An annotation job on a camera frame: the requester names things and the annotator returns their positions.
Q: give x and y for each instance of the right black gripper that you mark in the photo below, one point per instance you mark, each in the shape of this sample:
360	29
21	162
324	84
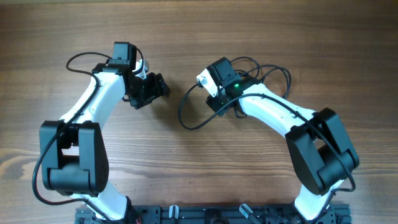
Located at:
214	104

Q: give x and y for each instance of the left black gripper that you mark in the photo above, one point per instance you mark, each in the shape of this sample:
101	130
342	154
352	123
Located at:
150	90

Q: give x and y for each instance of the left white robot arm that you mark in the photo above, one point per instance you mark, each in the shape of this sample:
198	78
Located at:
73	164

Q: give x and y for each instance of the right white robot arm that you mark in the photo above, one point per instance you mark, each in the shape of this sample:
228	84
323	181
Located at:
320	149

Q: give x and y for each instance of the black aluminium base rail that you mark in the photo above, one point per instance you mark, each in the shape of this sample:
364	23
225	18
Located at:
271	213

